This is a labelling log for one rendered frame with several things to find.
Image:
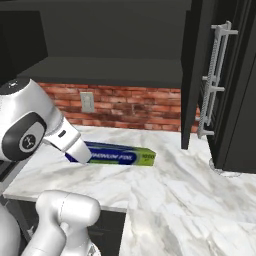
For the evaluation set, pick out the dark open wall cabinet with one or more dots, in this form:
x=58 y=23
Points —
x=110 y=43

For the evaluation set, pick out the white wall outlet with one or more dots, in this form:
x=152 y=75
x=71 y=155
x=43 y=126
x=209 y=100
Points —
x=87 y=102

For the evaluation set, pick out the tall black cabinet unit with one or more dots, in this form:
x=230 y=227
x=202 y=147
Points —
x=238 y=100

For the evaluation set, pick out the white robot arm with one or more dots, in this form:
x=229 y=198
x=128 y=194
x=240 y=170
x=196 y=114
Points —
x=30 y=110

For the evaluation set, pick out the dark cabinet door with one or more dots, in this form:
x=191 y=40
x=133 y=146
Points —
x=21 y=43
x=191 y=66

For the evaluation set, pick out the blue green aluminum foil box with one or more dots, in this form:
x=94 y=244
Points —
x=126 y=156

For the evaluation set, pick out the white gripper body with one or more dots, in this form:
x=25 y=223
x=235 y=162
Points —
x=80 y=151

